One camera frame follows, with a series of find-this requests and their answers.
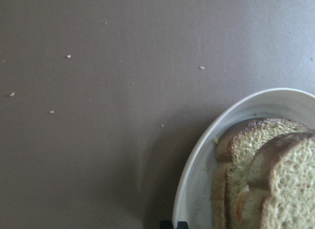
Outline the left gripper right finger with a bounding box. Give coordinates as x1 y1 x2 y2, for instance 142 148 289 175
176 221 188 229

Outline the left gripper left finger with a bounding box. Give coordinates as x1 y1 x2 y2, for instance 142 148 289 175
159 220 173 229

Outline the white round plate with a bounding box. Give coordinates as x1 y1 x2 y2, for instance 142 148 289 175
172 88 315 229

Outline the bread slice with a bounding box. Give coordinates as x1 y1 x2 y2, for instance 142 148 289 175
212 117 309 229
234 130 315 229

